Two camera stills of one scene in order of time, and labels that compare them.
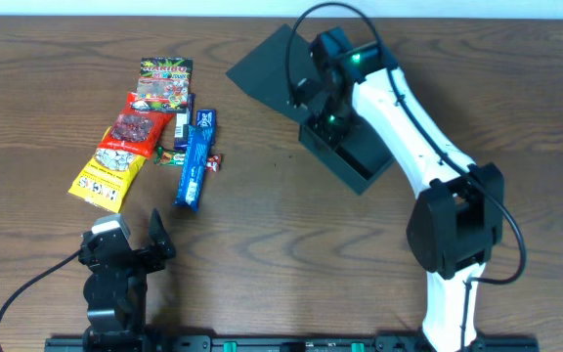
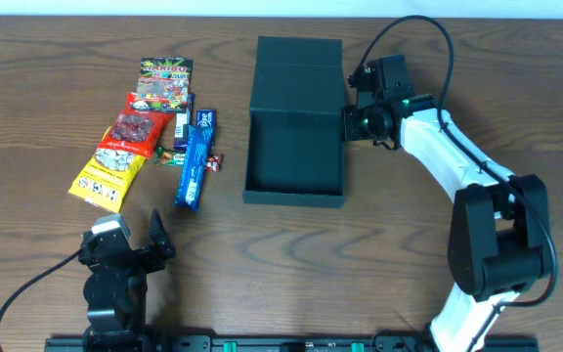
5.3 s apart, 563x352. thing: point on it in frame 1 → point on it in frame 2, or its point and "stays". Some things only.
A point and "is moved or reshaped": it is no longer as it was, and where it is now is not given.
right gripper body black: [324, 129] → [351, 123]
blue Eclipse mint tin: [207, 117] stays
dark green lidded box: [273, 69] is moved or reshaped
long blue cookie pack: [194, 166] stays
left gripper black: [132, 255] stays
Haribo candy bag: [162, 84] stays
